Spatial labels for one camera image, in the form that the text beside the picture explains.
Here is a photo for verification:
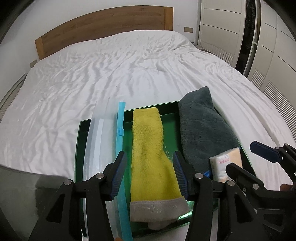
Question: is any tissue packet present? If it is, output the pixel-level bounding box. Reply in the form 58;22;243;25
209;148;242;183

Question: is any dark grey towel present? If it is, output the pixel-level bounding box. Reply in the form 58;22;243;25
178;86;240;174

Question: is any yellow grey towel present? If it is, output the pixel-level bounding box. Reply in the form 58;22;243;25
129;108;189;230

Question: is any person's right hand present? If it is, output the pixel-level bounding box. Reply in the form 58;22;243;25
280;184;293;191

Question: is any dark glass jar with lid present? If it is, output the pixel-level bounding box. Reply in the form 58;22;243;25
1;165;67;240

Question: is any clear zip bag blue strip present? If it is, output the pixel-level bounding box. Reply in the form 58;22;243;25
82;97;133;240

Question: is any white bed sheet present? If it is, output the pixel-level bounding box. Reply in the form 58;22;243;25
1;31;295;190

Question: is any green tray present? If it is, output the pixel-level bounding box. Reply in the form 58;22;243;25
74;100;258;239

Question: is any white wardrobe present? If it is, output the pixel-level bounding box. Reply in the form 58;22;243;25
197;1;295;133

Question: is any left bedside table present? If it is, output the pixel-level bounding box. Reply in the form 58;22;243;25
0;74;27;121

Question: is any wooden headboard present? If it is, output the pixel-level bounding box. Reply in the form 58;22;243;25
35;6;174;60

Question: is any wall socket plate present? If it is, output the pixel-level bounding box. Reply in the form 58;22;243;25
184;27;194;33

